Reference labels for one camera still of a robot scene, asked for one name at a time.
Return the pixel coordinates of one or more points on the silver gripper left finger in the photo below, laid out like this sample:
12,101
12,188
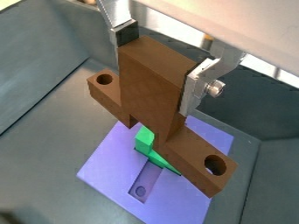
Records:
121,25

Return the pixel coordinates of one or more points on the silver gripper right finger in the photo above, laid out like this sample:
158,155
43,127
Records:
202,80

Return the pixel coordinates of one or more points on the brown T-shaped block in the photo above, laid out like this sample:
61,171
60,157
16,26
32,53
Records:
141,94

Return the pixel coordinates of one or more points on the green U-shaped block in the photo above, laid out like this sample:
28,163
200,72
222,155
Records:
144,140

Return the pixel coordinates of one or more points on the purple base block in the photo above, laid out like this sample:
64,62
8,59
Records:
152,193

